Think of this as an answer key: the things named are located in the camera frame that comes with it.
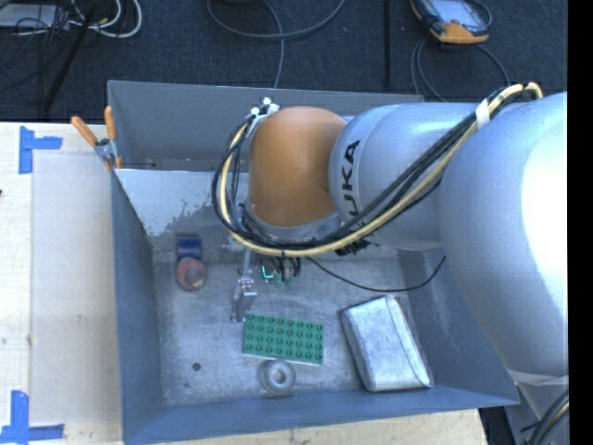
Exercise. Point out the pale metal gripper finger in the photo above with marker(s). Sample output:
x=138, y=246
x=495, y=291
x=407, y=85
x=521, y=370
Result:
x=241, y=306

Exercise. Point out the green studded flat plate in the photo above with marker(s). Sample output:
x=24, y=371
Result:
x=283, y=339

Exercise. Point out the small blue box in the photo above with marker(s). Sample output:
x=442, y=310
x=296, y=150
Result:
x=188, y=245

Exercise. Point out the grey metal bin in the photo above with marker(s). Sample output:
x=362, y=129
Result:
x=222, y=387

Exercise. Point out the silver grey flat box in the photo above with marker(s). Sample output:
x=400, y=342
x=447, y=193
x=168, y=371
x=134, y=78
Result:
x=384, y=346

